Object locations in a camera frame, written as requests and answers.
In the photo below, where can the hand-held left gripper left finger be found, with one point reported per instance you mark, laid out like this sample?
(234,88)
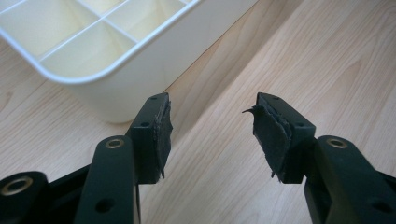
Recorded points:
(146,149)

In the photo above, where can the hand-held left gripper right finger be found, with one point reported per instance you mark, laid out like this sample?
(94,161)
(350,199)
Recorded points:
(280,146)

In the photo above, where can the white divided storage box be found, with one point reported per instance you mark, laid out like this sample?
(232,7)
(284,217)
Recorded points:
(140,77)

